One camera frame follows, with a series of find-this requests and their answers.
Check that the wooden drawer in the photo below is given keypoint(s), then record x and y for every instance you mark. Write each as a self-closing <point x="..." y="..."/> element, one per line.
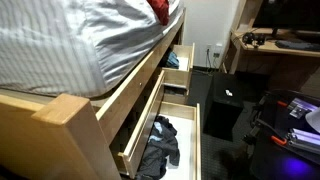
<point x="180" y="77"/>
<point x="186" y="120"/>
<point x="133" y="152"/>
<point x="175" y="95"/>

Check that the blue cloth in drawer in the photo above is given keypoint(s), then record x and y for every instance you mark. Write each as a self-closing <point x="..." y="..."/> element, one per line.
<point x="172" y="61"/>

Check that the dark clothes pile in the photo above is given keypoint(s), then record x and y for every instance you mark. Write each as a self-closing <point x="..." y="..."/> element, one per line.
<point x="162" y="148"/>

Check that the black box on floor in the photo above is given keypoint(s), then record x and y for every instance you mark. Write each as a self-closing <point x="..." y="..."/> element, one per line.
<point x="224" y="104"/>

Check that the red cloth on bed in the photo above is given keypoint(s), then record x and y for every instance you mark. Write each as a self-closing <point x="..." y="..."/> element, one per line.
<point x="161" y="9"/>

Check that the grey striped mattress sheet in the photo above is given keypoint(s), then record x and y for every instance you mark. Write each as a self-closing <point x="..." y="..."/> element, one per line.
<point x="79" y="47"/>

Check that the wooden desk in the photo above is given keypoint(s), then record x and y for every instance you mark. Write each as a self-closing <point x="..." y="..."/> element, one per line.
<point x="288" y="69"/>

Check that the black monitor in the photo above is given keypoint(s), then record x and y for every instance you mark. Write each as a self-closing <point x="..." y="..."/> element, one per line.
<point x="298" y="15"/>

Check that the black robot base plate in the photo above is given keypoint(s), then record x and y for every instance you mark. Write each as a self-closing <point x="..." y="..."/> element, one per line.
<point x="286" y="144"/>

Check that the orange handled clamp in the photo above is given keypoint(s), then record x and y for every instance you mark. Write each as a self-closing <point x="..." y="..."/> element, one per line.
<point x="271" y="133"/>

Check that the wooden bed frame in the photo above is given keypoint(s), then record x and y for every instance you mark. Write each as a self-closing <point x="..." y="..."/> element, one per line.
<point x="43" y="138"/>

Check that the silver aluminium rail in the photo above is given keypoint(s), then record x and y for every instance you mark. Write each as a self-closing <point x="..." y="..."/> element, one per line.
<point x="304" y="140"/>

